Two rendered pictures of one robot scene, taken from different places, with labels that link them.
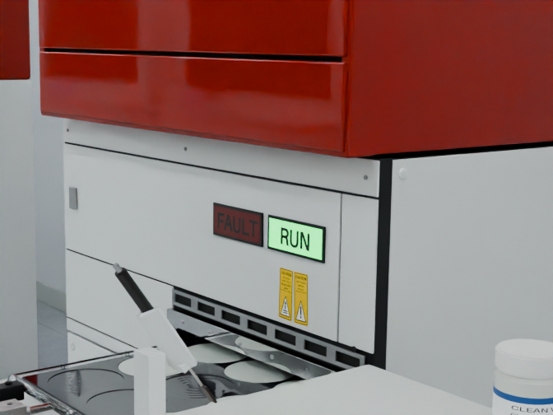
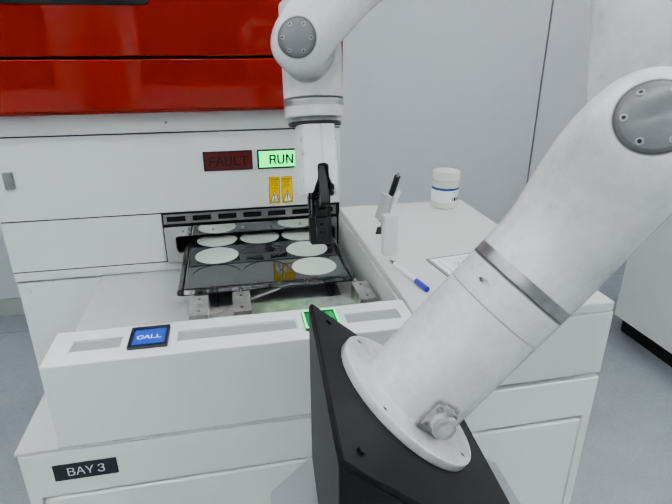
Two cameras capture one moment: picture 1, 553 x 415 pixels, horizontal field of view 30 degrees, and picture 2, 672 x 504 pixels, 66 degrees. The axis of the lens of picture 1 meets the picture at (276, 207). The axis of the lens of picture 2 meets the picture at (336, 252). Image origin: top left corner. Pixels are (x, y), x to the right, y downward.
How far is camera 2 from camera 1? 1.24 m
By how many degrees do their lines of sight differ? 62
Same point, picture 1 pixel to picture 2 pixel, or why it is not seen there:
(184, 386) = (259, 254)
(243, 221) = (235, 157)
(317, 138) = not seen: hidden behind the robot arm
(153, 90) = (152, 84)
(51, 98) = not seen: outside the picture
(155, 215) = (134, 172)
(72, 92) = (27, 93)
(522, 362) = (456, 174)
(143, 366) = (393, 222)
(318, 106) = not seen: hidden behind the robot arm
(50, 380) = (201, 282)
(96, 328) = (63, 268)
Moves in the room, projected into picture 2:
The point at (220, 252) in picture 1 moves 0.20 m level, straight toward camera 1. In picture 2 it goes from (211, 181) to (282, 189)
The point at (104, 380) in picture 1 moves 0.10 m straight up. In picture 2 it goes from (223, 269) to (219, 227)
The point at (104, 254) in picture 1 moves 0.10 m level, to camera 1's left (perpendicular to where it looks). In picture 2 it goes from (65, 214) to (26, 226)
